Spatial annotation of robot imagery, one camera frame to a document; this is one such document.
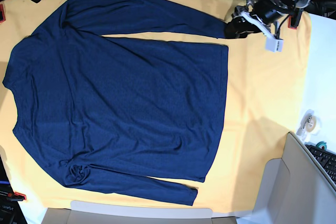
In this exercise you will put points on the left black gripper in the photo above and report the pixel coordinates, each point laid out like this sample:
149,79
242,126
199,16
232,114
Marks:
266,11

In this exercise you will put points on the navy blue long-sleeve shirt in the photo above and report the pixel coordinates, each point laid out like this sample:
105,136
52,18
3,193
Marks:
103,112

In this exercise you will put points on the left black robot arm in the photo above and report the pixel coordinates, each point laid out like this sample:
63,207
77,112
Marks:
272,30

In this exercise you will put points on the red clamp top left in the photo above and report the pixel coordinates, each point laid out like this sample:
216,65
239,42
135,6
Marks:
2,14

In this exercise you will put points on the red clamp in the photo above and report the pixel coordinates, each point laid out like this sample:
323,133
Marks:
2,14
294,19
15,197

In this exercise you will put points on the red clamp top right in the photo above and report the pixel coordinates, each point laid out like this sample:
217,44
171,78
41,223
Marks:
294,19

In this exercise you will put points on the clear tape dispenser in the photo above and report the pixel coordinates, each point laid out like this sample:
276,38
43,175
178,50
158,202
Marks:
310,125

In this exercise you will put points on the green tape roll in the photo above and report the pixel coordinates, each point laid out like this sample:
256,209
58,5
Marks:
322,146

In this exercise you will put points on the black keyboard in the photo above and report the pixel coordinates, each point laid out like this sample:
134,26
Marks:
325,159

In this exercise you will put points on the cardboard box right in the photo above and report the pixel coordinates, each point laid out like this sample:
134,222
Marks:
295,189

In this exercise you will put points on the red clamp bottom left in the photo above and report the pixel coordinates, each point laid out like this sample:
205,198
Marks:
15,197

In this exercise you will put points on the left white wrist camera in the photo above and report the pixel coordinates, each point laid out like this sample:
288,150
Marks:
274,45

